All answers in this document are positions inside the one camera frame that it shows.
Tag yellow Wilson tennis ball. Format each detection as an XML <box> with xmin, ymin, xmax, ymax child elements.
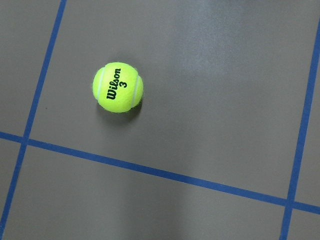
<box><xmin>92</xmin><ymin>62</ymin><xmax>144</xmax><ymax>113</ymax></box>

